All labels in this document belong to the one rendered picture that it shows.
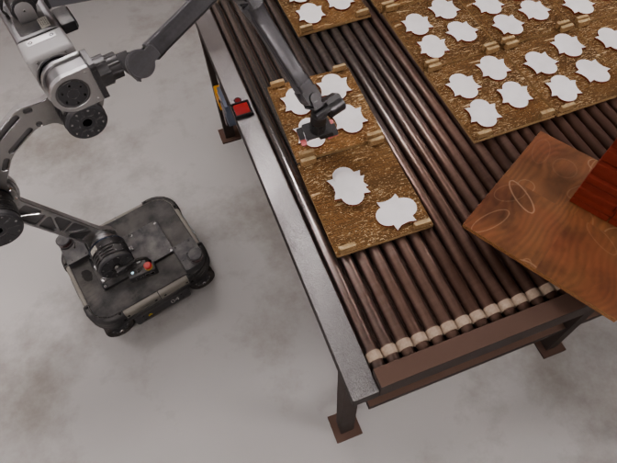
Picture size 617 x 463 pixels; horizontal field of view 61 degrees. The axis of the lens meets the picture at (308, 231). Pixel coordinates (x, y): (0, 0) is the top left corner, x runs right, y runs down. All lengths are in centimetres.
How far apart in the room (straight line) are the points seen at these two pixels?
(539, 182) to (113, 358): 204
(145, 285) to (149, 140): 116
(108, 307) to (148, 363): 34
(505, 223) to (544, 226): 12
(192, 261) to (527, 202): 149
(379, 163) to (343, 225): 30
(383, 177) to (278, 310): 105
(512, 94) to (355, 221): 86
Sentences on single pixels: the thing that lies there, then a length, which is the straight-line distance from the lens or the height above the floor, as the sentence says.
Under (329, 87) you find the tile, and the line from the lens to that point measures 221.
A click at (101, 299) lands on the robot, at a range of 265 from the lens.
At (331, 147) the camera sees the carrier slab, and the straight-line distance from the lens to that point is 200.
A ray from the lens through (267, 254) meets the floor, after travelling 283.
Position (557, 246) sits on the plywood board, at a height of 104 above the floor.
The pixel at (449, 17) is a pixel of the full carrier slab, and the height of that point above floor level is 95.
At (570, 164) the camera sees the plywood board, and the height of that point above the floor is 104.
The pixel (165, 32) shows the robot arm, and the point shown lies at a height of 149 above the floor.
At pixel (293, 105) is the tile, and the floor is 95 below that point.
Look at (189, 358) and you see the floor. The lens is 267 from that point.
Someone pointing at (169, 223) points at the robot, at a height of 24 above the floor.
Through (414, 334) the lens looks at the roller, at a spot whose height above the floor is 92.
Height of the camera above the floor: 246
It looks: 58 degrees down
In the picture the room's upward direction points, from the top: 4 degrees counter-clockwise
